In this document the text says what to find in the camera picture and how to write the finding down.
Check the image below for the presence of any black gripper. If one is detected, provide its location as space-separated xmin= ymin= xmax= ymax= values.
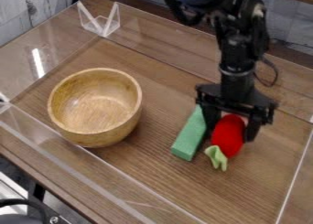
xmin=195 ymin=84 xmax=276 ymax=143

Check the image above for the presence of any red plush fruit green leaf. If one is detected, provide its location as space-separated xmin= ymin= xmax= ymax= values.
xmin=204 ymin=114 xmax=244 ymax=172

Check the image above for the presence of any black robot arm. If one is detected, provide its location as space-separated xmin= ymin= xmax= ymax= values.
xmin=164 ymin=0 xmax=276 ymax=142

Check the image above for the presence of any green rectangular block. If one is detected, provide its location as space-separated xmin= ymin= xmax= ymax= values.
xmin=169 ymin=106 xmax=205 ymax=161

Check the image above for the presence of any wooden bowl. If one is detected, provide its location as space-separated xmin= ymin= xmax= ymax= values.
xmin=46 ymin=68 xmax=143 ymax=148

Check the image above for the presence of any black metal table leg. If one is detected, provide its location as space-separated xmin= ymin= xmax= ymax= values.
xmin=28 ymin=179 xmax=45 ymax=202

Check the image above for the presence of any clear acrylic corner bracket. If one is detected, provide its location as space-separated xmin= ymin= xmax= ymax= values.
xmin=77 ymin=1 xmax=120 ymax=37

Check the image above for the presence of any clear acrylic tray wall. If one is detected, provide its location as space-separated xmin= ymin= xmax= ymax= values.
xmin=0 ymin=101 xmax=313 ymax=224

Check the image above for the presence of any black cable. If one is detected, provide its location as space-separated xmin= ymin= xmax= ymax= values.
xmin=0 ymin=197 xmax=48 ymax=224

